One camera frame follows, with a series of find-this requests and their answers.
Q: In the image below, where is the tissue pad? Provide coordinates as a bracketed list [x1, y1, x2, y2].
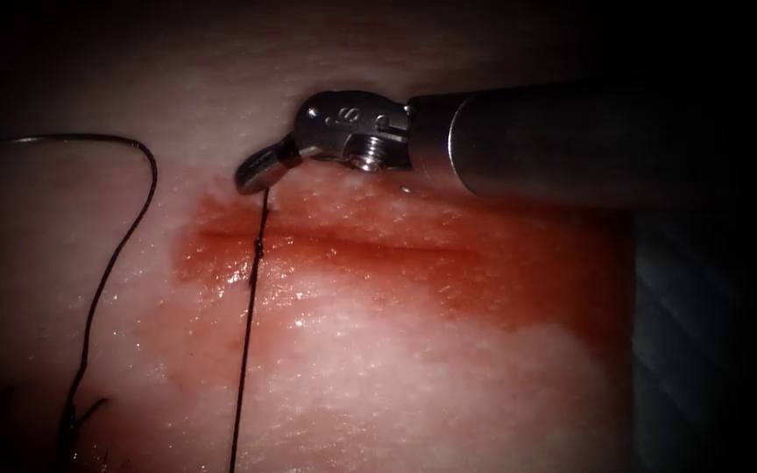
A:
[0, 0, 637, 473]

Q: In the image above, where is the right arm needle driver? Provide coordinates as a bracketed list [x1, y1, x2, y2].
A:
[291, 89, 414, 174]

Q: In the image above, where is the grey cloth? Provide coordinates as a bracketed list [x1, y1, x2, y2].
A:
[630, 208, 757, 473]

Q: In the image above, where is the right arm needle driver jaw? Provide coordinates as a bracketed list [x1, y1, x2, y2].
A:
[233, 133, 302, 196]

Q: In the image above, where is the black thread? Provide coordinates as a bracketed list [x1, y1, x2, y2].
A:
[0, 133, 272, 473]

